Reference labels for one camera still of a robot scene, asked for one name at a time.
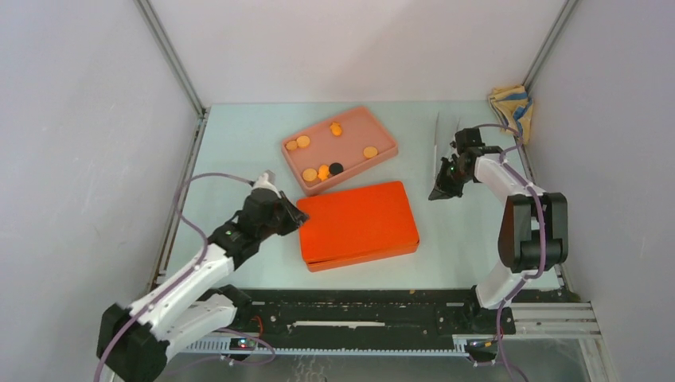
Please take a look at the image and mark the metal tongs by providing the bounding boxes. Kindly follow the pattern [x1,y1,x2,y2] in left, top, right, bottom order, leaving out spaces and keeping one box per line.
[431,113,461,181]

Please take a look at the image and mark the orange cookie box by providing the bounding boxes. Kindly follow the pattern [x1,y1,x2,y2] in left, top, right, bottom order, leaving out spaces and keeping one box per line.
[302,241,419,272]

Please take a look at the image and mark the pink cookie tray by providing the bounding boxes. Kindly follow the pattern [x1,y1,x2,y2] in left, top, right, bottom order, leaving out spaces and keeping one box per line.
[281,106,399,196]

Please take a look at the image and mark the orange box lid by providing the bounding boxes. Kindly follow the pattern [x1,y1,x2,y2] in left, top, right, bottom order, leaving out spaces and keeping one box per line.
[298,181,420,260]

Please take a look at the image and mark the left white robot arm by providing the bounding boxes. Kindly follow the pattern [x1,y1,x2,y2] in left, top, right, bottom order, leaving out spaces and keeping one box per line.
[94,189,309,381]

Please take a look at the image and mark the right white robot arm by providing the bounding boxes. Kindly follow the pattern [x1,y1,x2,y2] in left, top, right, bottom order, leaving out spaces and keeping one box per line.
[428,125,569,333]

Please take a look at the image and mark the orange fish cookie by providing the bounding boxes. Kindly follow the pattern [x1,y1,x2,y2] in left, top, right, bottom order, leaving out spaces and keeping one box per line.
[317,165,330,181]
[330,122,342,136]

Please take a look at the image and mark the black sandwich cookie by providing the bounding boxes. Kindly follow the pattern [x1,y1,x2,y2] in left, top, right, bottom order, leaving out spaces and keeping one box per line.
[329,162,344,176]

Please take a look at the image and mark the yellow blue cloth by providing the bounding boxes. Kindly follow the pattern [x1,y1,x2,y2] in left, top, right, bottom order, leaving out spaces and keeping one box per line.
[488,85,534,145]

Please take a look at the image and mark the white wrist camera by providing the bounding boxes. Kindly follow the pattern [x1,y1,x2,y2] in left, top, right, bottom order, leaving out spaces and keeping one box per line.
[252,170,281,197]

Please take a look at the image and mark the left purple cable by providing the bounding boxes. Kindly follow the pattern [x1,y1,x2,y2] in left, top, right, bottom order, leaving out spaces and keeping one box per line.
[93,173,257,382]

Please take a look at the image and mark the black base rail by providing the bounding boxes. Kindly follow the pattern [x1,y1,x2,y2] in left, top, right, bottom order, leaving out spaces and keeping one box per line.
[234,289,516,351]

